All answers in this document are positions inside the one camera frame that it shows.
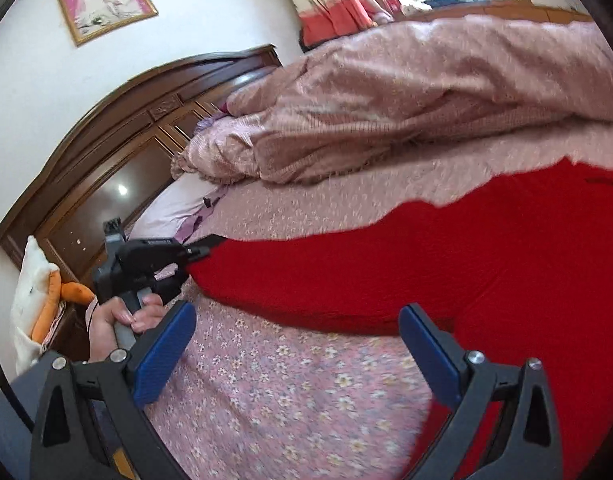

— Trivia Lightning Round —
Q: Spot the red knitted cardigan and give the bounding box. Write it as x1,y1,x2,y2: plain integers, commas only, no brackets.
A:
188,160,613,479

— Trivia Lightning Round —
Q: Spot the person's left hand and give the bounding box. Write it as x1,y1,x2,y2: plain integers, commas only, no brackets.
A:
88,294,166,362

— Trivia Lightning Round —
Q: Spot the white lilac pillow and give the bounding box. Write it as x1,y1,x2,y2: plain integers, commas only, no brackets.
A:
128,174,228,243

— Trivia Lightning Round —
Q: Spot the white orange plush toy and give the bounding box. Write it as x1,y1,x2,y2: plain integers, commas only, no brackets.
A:
10,235,95,375

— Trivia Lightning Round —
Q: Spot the dark wooden headboard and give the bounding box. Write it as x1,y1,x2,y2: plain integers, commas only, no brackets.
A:
0,44,280,285

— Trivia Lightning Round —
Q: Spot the pink floral bed sheet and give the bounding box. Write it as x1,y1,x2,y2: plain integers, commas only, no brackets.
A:
147,122,613,479

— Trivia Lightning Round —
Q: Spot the framed wedding photo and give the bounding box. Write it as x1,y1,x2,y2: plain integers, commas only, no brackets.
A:
58,0,159,47

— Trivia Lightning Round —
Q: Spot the pink crumpled duvet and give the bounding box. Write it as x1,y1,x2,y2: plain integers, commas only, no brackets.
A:
171,15,613,184

